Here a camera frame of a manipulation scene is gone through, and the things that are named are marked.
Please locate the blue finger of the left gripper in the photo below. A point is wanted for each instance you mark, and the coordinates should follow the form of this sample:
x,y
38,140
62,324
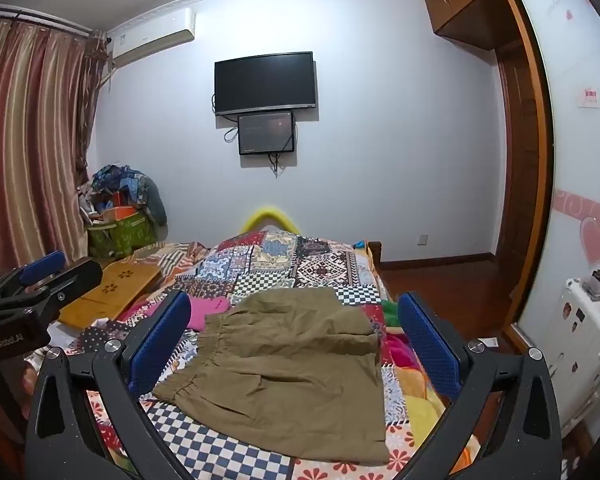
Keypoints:
x,y
42,268

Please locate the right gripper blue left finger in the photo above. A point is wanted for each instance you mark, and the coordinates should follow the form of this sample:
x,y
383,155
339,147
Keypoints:
x,y
63,440

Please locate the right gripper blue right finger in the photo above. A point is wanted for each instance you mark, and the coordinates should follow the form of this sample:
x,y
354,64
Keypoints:
x,y
524,442

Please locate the olive khaki pants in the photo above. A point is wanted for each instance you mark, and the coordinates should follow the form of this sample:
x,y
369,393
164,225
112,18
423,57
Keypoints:
x,y
292,371

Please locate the colourful fleece blanket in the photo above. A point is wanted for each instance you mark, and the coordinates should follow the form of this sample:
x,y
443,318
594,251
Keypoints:
x,y
412,407

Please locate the pink folded cloth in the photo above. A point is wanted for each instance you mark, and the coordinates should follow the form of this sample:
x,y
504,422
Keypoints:
x,y
185,312

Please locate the green storage basket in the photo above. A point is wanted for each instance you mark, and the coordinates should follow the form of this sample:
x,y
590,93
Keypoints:
x,y
120,238

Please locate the wooden lap desk board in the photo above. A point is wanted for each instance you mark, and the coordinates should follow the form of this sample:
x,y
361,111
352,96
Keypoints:
x,y
121,285

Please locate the patchwork patterned bed quilt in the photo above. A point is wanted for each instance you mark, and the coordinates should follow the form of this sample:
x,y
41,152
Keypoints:
x,y
236,269

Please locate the pile of blue clothes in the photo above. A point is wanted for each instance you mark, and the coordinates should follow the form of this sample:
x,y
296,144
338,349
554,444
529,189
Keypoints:
x,y
136,188

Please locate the yellow curved pillow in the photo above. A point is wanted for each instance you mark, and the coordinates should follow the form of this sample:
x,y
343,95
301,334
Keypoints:
x,y
269,216

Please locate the striped red beige curtain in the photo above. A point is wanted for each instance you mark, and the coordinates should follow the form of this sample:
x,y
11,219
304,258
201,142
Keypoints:
x,y
49,84

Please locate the white air conditioner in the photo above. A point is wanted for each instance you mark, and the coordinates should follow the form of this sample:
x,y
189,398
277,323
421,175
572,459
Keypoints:
x,y
131,43

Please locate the wooden wardrobe with sliding door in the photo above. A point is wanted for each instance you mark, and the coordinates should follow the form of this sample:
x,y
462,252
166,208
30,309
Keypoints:
x,y
548,58

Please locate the white wall socket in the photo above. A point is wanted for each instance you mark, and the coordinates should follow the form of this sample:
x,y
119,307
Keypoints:
x,y
422,239

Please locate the small black wall monitor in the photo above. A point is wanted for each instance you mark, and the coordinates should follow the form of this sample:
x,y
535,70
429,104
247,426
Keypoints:
x,y
266,133

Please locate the black wall television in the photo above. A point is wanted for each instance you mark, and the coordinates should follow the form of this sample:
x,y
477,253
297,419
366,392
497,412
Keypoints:
x,y
281,81

